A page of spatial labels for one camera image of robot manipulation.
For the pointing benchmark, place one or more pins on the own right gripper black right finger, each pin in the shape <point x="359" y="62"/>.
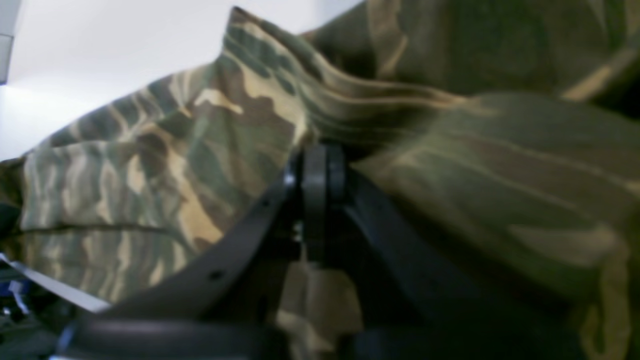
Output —
<point x="417" y="303"/>

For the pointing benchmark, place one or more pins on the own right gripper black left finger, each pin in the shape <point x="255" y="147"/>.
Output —
<point x="172" y="320"/>

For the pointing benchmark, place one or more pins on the camouflage T-shirt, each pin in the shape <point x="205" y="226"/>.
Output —
<point x="511" y="125"/>

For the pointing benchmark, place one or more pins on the black equipment beside table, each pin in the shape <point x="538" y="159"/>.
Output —
<point x="34" y="310"/>

